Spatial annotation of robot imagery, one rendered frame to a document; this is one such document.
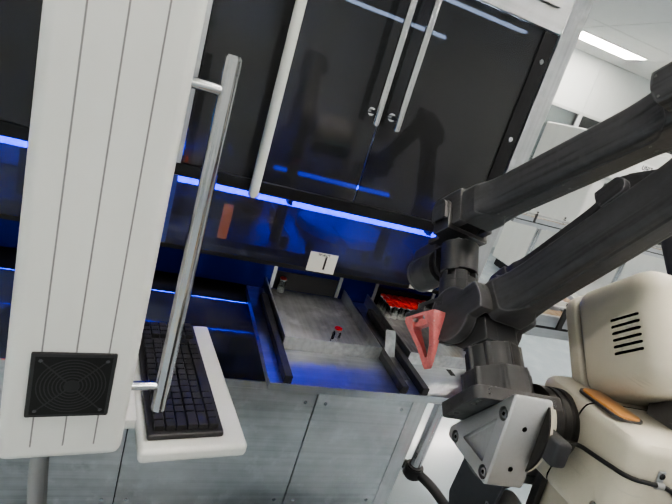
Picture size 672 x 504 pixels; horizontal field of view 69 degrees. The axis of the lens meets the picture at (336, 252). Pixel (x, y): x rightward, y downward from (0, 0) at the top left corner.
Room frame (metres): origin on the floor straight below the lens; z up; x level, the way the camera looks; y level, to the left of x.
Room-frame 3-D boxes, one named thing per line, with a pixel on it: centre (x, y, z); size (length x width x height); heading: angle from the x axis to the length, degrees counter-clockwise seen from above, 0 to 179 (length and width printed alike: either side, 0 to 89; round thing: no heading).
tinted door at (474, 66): (1.44, -0.21, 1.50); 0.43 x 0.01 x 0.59; 111
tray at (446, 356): (1.37, -0.32, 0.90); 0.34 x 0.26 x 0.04; 22
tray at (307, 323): (1.25, 0.00, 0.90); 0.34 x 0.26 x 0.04; 21
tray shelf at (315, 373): (1.24, -0.19, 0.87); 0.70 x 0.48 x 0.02; 111
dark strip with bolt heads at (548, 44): (1.50, -0.39, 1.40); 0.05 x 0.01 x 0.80; 111
